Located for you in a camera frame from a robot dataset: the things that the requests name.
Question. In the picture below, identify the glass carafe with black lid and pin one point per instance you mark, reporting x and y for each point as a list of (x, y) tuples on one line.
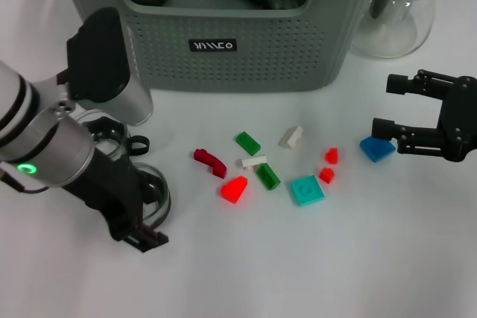
[(395, 35)]

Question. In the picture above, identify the grey-green perforated storage bin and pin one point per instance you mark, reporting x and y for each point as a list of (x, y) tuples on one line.
[(238, 72)]

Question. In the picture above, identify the teal square plate brick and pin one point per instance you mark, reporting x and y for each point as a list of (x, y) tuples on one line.
[(307, 190)]

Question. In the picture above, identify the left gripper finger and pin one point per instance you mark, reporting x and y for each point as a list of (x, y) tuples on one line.
[(149, 240)]

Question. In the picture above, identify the left wrist camera housing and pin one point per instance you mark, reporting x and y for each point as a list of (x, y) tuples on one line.
[(100, 61)]

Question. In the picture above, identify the blue square plate brick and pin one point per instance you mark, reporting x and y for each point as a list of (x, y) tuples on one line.
[(376, 150)]

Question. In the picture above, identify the white thin bar toy brick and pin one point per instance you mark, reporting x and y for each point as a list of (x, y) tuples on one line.
[(253, 161)]

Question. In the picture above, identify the white chunky toy brick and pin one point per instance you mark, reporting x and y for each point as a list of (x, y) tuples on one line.
[(291, 137)]

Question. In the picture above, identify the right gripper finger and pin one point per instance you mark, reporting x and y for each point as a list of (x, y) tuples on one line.
[(384, 128), (398, 84)]

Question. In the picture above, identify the green rectangular toy brick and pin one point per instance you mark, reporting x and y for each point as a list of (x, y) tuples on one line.
[(248, 143), (268, 176)]

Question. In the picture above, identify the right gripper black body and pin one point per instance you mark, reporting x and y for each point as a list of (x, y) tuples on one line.
[(460, 120)]

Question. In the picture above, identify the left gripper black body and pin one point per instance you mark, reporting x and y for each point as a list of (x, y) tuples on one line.
[(112, 191)]

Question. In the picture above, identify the small red toy brick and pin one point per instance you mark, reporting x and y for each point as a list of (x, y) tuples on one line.
[(326, 175), (331, 156)]

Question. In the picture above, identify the dark red curved toy brick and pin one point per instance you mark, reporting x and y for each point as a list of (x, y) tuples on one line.
[(214, 163)]

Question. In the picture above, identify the bright red sloped toy brick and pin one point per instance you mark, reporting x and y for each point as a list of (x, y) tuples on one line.
[(234, 189)]

